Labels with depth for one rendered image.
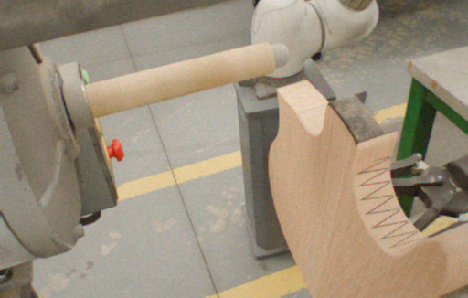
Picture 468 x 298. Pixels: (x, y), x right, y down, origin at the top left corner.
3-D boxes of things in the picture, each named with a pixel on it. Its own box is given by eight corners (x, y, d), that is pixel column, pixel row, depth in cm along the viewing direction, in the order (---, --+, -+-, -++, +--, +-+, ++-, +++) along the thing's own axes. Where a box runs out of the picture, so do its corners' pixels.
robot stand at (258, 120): (240, 207, 198) (227, 65, 153) (303, 195, 201) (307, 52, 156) (256, 260, 177) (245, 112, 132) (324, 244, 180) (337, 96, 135)
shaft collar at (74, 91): (68, 120, 40) (58, 74, 41) (79, 138, 44) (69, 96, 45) (90, 113, 40) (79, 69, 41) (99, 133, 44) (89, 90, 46)
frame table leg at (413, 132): (375, 302, 160) (426, 85, 102) (366, 289, 164) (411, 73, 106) (388, 296, 161) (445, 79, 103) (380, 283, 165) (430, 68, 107)
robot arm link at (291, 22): (243, 58, 144) (239, -8, 130) (295, 45, 149) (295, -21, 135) (266, 84, 133) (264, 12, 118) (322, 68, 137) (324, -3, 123)
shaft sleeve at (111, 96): (90, 110, 41) (82, 79, 42) (96, 123, 44) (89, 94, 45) (277, 63, 45) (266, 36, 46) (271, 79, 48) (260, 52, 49)
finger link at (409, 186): (445, 182, 62) (442, 174, 63) (365, 183, 63) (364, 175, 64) (437, 198, 65) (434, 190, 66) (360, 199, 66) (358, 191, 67)
